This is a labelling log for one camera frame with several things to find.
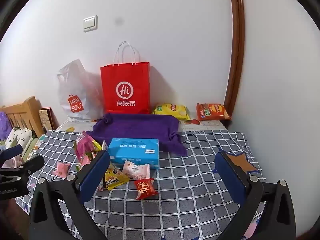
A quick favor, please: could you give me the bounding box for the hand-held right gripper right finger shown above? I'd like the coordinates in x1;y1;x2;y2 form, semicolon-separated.
215;151;297;240

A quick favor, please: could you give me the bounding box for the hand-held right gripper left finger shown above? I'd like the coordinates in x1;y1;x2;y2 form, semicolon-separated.
28;150;111;240

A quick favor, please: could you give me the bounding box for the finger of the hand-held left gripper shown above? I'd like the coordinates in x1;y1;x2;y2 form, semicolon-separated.
0;144;23;168
0;154;45;183

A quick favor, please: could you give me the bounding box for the yellow snack packet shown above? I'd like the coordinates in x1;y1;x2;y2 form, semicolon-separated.
104;162;130;190

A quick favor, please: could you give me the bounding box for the pink snack bag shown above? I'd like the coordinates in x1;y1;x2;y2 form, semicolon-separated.
75;131;108;155

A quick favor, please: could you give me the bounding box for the small pink candy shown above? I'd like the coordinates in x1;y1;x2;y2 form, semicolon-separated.
52;162;71;176

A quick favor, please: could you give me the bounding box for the white pink snack packet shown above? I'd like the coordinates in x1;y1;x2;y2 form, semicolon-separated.
122;160;150;180

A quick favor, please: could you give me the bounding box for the blue tissue pack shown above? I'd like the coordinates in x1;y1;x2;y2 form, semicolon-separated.
107;138;160;170

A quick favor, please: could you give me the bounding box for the red snack packet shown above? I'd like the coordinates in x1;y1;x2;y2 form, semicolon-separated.
134;178;159;200

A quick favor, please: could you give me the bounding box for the floral pillow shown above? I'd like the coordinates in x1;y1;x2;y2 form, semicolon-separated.
4;127;34;155

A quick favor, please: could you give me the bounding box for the purple plush toy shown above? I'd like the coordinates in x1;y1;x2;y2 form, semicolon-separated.
0;112;13;140

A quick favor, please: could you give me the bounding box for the grey checked blanket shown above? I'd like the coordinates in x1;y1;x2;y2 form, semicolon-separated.
15;129;265;240

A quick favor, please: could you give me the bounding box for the wooden headboard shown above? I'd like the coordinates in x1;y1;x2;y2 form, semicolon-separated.
0;96;45;140

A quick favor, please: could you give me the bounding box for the patterned brown box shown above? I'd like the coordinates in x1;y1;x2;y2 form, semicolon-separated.
38;107;54;134

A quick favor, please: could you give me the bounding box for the purple towel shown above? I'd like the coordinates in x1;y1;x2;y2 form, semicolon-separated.
89;113;188;157

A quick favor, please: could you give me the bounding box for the orange chip bag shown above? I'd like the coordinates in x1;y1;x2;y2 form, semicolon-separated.
196;102;232;122

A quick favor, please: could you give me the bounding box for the yellow chip bag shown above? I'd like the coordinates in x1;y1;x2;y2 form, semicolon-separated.
152;103;190;120

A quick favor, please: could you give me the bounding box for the white plastic bag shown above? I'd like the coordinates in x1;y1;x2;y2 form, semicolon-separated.
57;59;105;123

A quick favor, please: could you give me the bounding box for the red paper bag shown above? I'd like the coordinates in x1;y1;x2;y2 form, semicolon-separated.
100;41;150;115

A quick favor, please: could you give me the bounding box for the brown wooden door frame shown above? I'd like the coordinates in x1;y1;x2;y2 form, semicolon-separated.
223;0;245;120

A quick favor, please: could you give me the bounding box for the white light switch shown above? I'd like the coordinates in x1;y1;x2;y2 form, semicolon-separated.
83;16;98;32

